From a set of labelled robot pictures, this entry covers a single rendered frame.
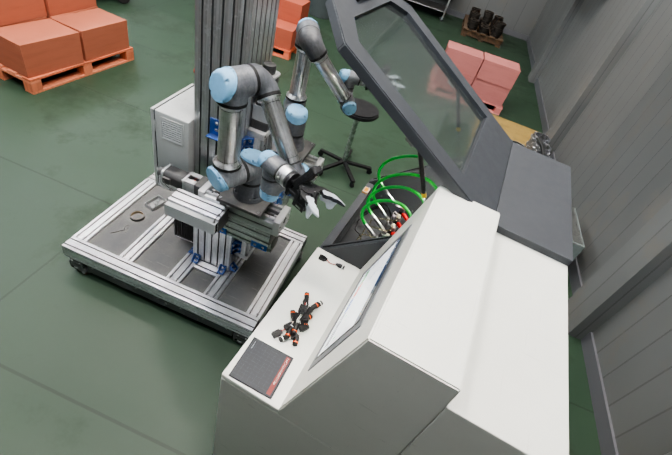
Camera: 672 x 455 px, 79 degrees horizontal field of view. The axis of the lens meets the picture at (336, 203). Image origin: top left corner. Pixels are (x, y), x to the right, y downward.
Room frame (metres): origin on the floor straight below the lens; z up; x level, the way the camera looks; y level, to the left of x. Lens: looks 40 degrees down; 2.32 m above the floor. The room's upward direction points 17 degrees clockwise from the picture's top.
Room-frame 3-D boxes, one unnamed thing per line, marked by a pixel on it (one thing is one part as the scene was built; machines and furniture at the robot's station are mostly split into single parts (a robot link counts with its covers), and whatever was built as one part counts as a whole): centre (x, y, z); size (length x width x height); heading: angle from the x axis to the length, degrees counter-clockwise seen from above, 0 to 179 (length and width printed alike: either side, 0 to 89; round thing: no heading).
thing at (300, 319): (0.88, 0.01, 1.01); 0.23 x 0.11 x 0.06; 166
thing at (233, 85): (1.31, 0.48, 1.41); 0.15 x 0.12 x 0.55; 147
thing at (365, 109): (3.36, 0.04, 0.35); 0.58 x 0.56 x 0.70; 84
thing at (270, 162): (1.17, 0.26, 1.43); 0.11 x 0.08 x 0.09; 57
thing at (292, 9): (5.86, 1.73, 0.32); 1.10 x 0.81 x 0.65; 81
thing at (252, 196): (1.42, 0.40, 1.09); 0.15 x 0.15 x 0.10
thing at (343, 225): (1.62, -0.09, 0.87); 0.62 x 0.04 x 0.16; 166
